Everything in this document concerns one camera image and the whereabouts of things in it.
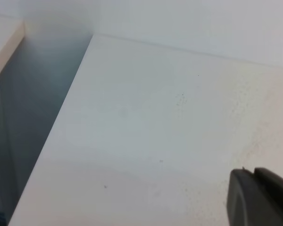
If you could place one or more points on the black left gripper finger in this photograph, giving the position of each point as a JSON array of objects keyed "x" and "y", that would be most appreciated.
[{"x": 255, "y": 198}]

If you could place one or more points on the beige neighbouring table edge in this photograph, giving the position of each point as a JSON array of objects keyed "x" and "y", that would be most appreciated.
[{"x": 12, "y": 31}]

